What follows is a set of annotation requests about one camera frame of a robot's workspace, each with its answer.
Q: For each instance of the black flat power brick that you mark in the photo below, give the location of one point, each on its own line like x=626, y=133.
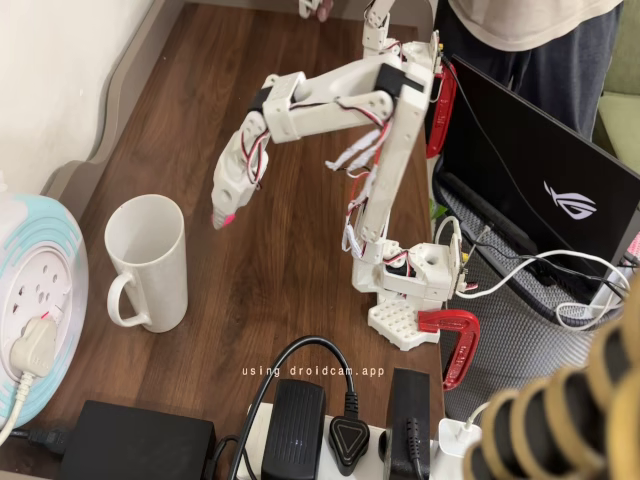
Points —
x=135, y=445

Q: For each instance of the black tall power adapter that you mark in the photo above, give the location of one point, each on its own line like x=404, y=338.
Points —
x=407, y=400

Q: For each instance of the person's hand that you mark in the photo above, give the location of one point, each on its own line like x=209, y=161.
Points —
x=326, y=9

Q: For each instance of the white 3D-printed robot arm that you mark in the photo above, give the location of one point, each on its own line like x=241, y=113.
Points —
x=390, y=185

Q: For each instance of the white power strip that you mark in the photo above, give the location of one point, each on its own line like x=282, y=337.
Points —
x=375, y=425

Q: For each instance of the black ribbed power adapter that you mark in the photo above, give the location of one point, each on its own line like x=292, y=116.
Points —
x=295, y=425

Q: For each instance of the white ceramic mug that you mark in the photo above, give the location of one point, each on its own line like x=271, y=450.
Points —
x=160, y=280

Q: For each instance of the white leader robot arm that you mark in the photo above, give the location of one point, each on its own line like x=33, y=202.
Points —
x=375, y=30

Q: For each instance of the black ROG laptop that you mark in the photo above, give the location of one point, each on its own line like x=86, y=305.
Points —
x=525, y=150

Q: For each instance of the white USB charger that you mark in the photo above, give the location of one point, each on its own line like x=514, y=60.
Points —
x=452, y=445

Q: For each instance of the small pink block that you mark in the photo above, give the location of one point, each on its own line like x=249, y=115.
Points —
x=225, y=220

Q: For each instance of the black power brick connector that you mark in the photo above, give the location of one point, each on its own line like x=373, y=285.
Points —
x=45, y=439

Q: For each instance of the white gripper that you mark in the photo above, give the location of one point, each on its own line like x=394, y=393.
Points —
x=229, y=194

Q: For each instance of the pink patterned object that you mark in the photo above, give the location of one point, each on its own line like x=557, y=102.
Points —
x=635, y=247

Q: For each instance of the tan black striped object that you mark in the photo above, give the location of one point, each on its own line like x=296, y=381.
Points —
x=550, y=425

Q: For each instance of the red C-clamp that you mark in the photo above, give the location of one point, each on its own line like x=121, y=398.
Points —
x=442, y=115
x=462, y=345

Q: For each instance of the green sofa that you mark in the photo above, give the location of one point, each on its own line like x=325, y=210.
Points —
x=625, y=50

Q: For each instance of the person in dark shorts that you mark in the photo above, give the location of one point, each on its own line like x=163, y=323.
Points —
x=550, y=65

